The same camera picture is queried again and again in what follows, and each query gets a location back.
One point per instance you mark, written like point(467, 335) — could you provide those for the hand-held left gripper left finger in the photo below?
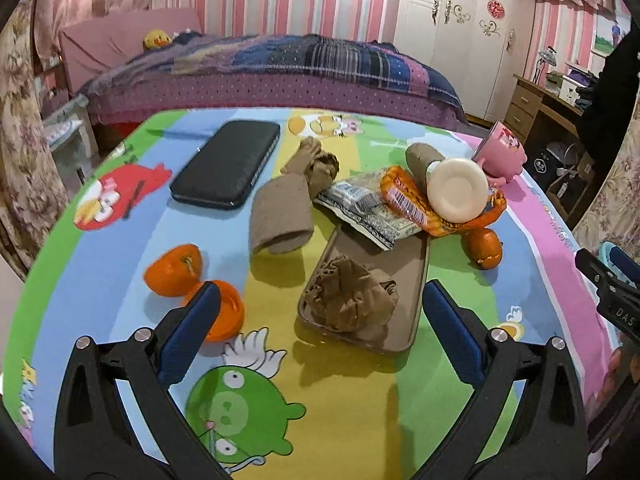
point(192, 332)

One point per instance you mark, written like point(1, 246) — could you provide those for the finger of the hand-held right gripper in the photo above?
point(625, 267)

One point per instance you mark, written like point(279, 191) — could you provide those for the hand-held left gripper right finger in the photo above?
point(452, 337)

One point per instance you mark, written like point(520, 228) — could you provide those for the light blue plastic basket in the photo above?
point(607, 250)

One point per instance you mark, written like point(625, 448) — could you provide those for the orange snack wrapper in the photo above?
point(405, 200)

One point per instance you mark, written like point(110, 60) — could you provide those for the brown tube with white cap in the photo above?
point(457, 190)

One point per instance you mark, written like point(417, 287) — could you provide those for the brown cardboard tube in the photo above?
point(281, 212)

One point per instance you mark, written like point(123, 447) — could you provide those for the orange fruit left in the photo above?
point(172, 270)

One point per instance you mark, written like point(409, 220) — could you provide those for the floral curtain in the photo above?
point(612, 195)
point(25, 150)

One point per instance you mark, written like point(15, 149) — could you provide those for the brown plastic tray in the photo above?
point(405, 280)

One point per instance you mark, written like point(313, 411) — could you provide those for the cardboard box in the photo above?
point(575, 180)

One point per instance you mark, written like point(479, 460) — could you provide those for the crumpled brown sock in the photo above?
point(350, 295)

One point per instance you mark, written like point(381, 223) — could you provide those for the cartoon printed tablecloth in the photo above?
point(150, 225)

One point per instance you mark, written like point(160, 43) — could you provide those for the clear printed snack wrapper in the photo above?
point(365, 205)

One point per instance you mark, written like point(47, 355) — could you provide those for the pink cartoon cup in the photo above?
point(502, 147)

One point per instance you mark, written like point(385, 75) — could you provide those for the black zip case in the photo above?
point(225, 162)

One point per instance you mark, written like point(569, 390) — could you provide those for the dark cloth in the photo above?
point(617, 90)

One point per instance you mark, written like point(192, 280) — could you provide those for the white box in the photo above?
point(570, 89)

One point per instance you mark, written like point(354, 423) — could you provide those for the wooden desk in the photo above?
point(522, 102)

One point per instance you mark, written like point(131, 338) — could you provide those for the crumpled brown paper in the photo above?
point(317, 165)

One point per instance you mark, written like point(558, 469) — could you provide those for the metal desk lamp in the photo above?
point(546, 57)

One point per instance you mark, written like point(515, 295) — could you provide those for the white stool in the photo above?
point(67, 135)

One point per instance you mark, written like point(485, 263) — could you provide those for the bed with plaid blanket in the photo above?
point(250, 91)

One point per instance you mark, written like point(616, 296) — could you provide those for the white wardrobe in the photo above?
point(465, 45)

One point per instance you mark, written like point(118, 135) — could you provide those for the yellow plush toy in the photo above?
point(156, 40)

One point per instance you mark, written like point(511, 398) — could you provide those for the plaid patchwork blanket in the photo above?
point(300, 57)

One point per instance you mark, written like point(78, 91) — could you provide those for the pink headboard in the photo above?
point(110, 40)

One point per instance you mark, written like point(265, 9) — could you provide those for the small framed wall picture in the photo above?
point(607, 35)

